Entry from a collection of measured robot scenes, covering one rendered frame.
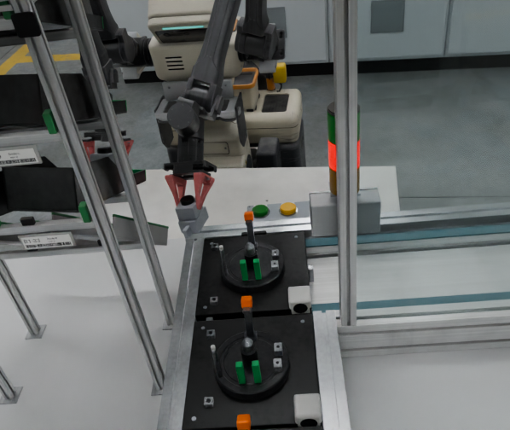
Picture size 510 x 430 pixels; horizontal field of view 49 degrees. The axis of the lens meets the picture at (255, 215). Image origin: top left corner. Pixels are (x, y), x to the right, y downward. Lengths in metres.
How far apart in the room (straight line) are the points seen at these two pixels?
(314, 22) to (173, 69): 2.42
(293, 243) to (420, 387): 0.41
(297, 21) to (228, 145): 2.33
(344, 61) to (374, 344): 0.61
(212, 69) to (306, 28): 2.92
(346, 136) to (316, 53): 3.36
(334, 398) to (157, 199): 0.90
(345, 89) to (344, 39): 0.07
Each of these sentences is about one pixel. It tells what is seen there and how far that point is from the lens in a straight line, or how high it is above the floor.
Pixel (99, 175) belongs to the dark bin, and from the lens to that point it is 1.01.
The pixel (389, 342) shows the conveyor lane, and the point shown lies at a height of 0.90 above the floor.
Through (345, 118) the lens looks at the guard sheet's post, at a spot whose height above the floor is 1.42.
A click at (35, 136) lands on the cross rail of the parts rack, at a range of 0.85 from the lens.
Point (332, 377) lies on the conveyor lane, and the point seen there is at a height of 0.95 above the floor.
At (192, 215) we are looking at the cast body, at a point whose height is 1.11.
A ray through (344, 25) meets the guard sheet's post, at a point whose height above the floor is 1.56.
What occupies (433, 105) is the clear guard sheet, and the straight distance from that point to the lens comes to 0.87.
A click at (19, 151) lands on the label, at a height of 1.45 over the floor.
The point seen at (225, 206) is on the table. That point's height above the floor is 0.86.
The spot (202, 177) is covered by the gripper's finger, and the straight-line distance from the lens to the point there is 1.20.
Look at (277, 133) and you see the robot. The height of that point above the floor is 0.74.
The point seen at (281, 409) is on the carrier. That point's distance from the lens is 1.02.
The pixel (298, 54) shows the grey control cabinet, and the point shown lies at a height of 0.18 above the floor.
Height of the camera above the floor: 1.84
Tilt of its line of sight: 38 degrees down
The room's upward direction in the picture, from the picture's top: 8 degrees counter-clockwise
